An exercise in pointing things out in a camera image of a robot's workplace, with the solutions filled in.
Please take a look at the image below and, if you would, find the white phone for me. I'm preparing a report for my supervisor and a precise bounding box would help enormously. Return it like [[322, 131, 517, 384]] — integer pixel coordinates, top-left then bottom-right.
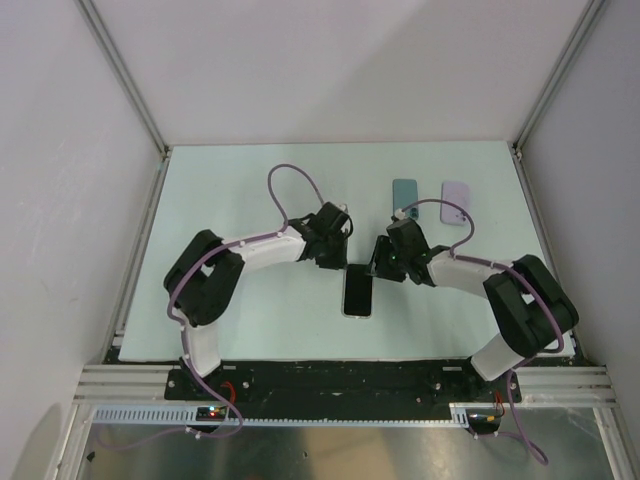
[[342, 263, 374, 317]]

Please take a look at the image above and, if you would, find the purple phone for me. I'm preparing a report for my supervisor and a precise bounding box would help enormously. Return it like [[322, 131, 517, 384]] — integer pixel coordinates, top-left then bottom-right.
[[440, 181, 470, 226]]

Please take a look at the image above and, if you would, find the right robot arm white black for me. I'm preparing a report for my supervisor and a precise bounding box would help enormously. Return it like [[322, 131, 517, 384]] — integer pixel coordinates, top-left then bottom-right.
[[368, 218, 579, 401]]

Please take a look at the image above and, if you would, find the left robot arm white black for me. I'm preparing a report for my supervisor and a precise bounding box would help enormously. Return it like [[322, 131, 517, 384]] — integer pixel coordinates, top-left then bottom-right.
[[163, 202, 353, 399]]

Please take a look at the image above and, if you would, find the teal phone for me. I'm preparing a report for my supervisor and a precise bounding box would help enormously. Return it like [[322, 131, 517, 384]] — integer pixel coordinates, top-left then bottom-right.
[[392, 178, 419, 220]]

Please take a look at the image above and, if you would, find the white slotted cable duct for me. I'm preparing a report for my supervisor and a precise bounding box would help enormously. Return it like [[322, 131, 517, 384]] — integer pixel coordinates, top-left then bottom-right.
[[93, 405, 469, 428]]

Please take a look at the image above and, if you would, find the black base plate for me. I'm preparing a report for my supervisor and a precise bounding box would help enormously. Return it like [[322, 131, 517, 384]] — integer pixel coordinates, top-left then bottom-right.
[[164, 358, 524, 421]]

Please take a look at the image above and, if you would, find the aluminium frame rail front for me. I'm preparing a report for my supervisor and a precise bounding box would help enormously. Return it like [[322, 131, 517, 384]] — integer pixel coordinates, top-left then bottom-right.
[[75, 362, 616, 406]]

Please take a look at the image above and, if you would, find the right aluminium corner post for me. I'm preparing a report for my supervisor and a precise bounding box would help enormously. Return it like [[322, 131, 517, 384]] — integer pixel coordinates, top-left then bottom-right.
[[512, 0, 610, 160]]

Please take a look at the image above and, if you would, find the aluminium corner post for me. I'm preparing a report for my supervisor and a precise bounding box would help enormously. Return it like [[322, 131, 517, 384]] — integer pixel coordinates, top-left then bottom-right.
[[512, 0, 610, 160], [74, 0, 170, 160]]

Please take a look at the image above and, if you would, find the left aluminium corner post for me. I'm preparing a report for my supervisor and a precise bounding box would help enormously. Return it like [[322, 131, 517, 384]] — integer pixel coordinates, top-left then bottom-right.
[[74, 0, 170, 160]]

